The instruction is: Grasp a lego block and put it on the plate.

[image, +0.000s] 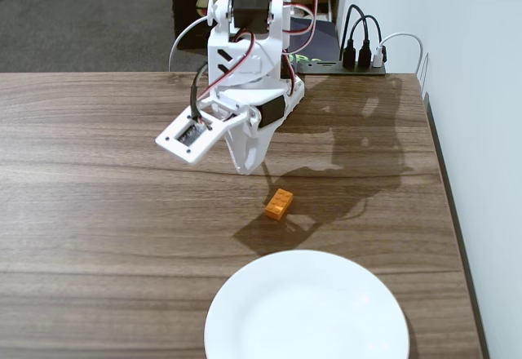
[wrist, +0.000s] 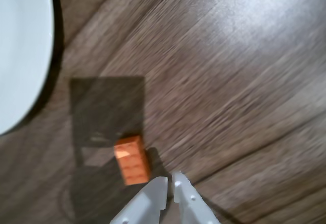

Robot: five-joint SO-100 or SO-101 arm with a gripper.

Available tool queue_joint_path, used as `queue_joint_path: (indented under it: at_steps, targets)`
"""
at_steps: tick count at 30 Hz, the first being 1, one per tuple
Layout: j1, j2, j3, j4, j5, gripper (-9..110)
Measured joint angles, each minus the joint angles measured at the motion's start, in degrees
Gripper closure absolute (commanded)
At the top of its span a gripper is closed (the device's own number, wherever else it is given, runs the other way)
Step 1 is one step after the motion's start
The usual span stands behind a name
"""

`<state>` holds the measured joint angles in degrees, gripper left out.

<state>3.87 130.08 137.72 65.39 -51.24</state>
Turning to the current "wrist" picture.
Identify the white round plate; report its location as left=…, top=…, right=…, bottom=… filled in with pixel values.
left=0, top=0, right=56, bottom=136

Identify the orange lego block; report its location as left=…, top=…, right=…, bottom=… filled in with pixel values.
left=114, top=135, right=151, bottom=186

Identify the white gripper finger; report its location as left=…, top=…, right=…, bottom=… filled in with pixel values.
left=172, top=171, right=221, bottom=224
left=110, top=176, right=169, bottom=224

